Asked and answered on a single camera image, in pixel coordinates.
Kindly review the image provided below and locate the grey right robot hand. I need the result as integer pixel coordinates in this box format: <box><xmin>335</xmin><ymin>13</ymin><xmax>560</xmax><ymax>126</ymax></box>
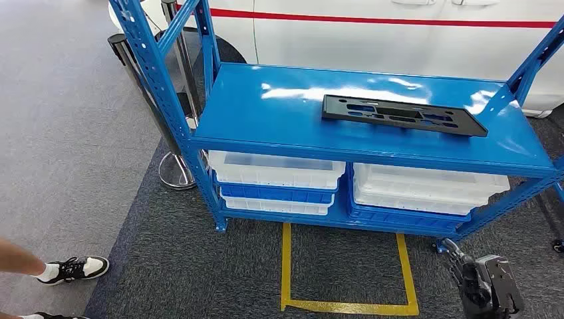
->
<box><xmin>440</xmin><ymin>237</ymin><xmax>526</xmax><ymax>319</ymax></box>

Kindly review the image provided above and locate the black plastic panel part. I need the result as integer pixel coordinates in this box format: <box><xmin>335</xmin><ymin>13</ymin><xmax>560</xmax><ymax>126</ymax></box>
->
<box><xmin>321</xmin><ymin>94</ymin><xmax>489</xmax><ymax>138</ymax></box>

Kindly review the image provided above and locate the blue metal shelf rack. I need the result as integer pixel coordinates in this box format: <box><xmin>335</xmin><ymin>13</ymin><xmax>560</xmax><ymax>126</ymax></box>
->
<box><xmin>108</xmin><ymin>0</ymin><xmax>564</xmax><ymax>254</ymax></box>

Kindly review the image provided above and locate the yellow floor tape square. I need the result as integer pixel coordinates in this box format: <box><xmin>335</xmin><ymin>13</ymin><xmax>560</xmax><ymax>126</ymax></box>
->
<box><xmin>280</xmin><ymin>222</ymin><xmax>420</xmax><ymax>317</ymax></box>

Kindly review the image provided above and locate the white car with red stripe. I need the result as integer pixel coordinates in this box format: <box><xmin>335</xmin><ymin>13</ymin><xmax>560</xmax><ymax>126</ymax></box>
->
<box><xmin>108</xmin><ymin>0</ymin><xmax>564</xmax><ymax>131</ymax></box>

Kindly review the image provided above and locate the chrome stanchion with black top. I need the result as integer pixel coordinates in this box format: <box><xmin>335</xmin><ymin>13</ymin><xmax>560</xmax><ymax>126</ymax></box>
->
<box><xmin>106</xmin><ymin>33</ymin><xmax>198</xmax><ymax>191</ymax></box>

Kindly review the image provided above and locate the chrome stanchion pole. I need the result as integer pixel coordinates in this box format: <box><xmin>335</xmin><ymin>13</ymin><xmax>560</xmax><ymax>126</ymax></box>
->
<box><xmin>160</xmin><ymin>0</ymin><xmax>204</xmax><ymax>131</ymax></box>

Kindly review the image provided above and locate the person's left foot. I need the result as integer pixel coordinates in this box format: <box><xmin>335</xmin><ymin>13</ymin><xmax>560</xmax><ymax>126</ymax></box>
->
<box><xmin>35</xmin><ymin>256</ymin><xmax>110</xmax><ymax>286</ymax></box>

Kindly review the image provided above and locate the person's foot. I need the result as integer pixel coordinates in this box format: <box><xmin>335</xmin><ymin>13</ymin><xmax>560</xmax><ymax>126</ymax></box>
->
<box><xmin>35</xmin><ymin>256</ymin><xmax>110</xmax><ymax>286</ymax></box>
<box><xmin>19</xmin><ymin>311</ymin><xmax>89</xmax><ymax>319</ymax></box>

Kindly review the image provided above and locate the person's right foot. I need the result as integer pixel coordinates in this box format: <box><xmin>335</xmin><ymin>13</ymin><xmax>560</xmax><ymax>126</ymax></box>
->
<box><xmin>19</xmin><ymin>311</ymin><xmax>89</xmax><ymax>319</ymax></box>

